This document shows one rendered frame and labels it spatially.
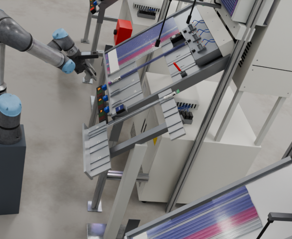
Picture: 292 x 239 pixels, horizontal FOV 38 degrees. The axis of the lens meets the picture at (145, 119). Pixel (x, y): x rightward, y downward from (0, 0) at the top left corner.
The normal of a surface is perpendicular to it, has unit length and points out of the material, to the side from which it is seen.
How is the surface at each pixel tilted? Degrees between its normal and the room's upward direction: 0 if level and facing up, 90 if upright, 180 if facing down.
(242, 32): 90
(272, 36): 90
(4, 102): 7
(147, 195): 90
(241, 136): 0
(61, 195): 0
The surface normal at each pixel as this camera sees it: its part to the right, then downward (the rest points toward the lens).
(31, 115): 0.25, -0.77
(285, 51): 0.14, 0.63
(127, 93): -0.47, -0.64
